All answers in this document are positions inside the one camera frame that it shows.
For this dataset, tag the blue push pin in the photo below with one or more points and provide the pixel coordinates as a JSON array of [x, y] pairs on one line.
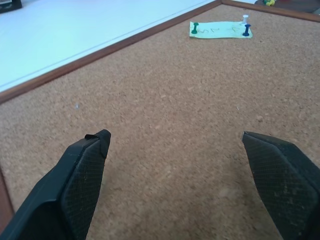
[[247, 30]]

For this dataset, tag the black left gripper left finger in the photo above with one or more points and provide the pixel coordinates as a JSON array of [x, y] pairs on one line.
[[75, 190]]

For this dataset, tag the cork board with wooden frame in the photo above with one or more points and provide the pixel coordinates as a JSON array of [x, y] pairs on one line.
[[175, 120]]

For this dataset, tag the white push pin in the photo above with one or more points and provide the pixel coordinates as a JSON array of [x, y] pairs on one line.
[[245, 19]]

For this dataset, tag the green push pin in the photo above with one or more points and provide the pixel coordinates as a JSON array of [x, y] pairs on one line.
[[195, 28]]

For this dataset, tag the black box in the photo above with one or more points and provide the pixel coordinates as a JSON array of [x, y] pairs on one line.
[[10, 5]]

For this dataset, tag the pale green paper note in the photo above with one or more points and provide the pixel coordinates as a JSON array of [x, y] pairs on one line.
[[220, 30]]

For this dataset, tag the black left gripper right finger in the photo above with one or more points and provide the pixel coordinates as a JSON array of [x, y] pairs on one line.
[[282, 185]]

